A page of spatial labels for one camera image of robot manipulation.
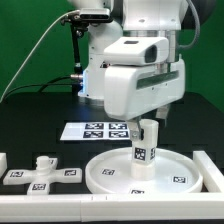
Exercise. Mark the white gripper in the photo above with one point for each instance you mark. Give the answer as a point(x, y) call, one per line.
point(133, 91)

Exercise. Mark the white round table top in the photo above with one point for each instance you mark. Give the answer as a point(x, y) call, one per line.
point(117, 172)

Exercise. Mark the white cross table base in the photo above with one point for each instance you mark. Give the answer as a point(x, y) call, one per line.
point(43, 176)

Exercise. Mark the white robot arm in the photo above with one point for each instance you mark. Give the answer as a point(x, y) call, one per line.
point(134, 66)

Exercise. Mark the white marker sheet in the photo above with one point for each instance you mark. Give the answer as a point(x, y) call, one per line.
point(80, 131)

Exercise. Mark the white left fence block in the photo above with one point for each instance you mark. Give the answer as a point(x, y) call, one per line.
point(3, 163)

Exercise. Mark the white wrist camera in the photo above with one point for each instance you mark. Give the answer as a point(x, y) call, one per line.
point(137, 51)

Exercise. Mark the white front fence rail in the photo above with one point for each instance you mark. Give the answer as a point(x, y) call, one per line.
point(98, 207)

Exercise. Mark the white fence rail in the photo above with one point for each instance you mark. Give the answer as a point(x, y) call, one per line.
point(212, 177)
point(98, 207)

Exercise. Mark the white right fence rail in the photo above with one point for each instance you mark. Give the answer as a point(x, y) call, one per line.
point(212, 177)

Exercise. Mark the black camera stand pole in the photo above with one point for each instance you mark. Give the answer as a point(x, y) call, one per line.
point(78, 69)

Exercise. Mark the black camera on stand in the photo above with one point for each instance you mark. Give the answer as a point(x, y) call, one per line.
point(90, 15)

